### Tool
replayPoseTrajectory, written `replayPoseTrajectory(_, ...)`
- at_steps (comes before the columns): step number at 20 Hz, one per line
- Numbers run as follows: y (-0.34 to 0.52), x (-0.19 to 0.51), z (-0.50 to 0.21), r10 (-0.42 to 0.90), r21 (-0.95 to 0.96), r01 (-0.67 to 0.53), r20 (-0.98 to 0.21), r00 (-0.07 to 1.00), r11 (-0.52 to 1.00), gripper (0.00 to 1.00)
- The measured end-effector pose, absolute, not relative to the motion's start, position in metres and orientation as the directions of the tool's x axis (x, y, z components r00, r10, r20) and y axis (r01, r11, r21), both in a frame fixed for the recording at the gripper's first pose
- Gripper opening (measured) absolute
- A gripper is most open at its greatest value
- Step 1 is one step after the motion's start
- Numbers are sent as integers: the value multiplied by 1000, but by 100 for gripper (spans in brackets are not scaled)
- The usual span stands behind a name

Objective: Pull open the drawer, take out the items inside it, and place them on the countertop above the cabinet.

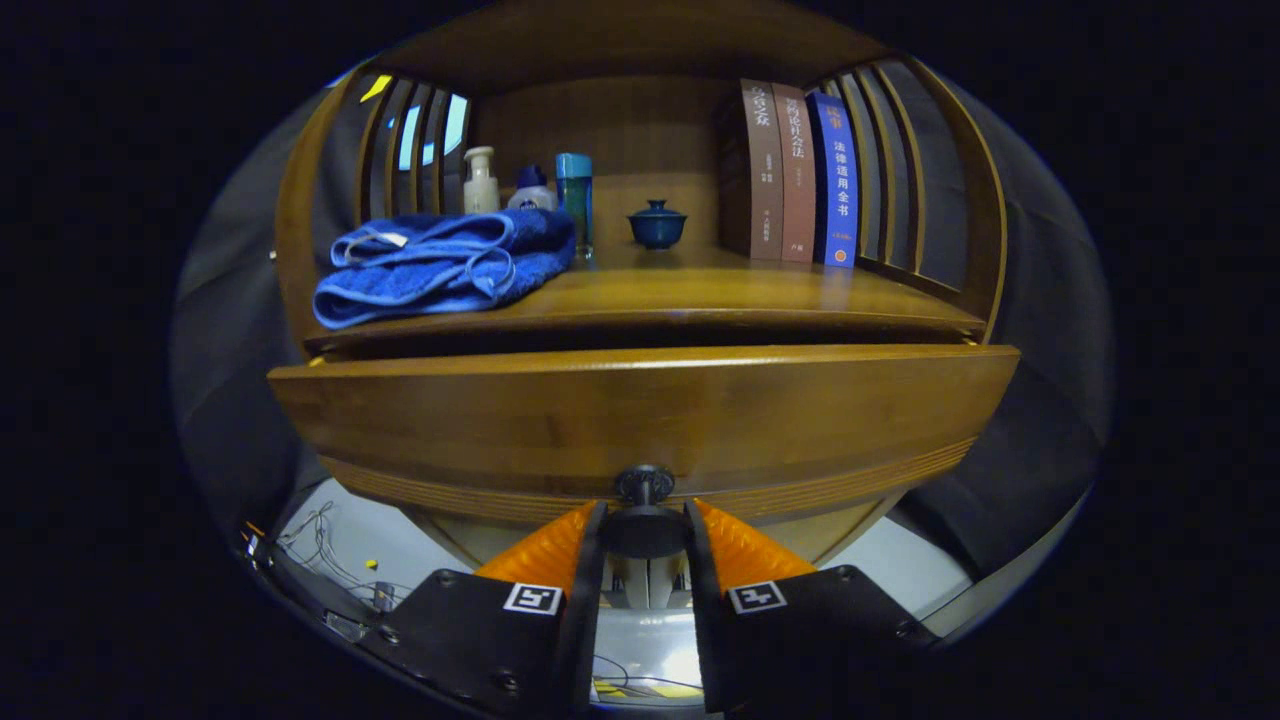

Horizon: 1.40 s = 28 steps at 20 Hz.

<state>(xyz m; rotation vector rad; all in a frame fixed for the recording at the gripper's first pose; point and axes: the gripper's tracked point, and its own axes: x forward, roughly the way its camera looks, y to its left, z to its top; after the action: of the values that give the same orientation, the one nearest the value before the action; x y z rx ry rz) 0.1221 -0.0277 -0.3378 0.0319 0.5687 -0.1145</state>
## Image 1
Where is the teal tumbler bottle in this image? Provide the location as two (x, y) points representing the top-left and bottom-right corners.
(556, 153), (595, 263)

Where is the blue book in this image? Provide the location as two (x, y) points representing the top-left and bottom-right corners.
(806, 92), (860, 269)

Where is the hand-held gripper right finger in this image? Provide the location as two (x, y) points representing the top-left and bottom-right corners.
(684, 498), (941, 715)

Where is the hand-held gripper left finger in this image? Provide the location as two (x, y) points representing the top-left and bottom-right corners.
(360, 500), (609, 720)

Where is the wooden cabinet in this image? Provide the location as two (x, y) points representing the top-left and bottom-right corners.
(272, 0), (1009, 571)

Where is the cream pump bottle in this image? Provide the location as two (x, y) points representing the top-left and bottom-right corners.
(463, 146), (501, 215)

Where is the white lotion bottle blue cap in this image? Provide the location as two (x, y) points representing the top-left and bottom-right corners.
(507, 165), (557, 212)

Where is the blue lidded teacup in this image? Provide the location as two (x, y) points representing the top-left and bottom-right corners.
(627, 199), (688, 251)

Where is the wooden drawer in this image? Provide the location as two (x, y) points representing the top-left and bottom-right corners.
(266, 343), (1023, 561)

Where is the wooden countertop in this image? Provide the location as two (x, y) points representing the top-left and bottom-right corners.
(305, 245), (986, 351)

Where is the folded blue towel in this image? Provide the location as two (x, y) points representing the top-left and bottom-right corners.
(313, 208), (578, 331)

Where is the reddish brown book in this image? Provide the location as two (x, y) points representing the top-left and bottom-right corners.
(772, 83), (819, 264)

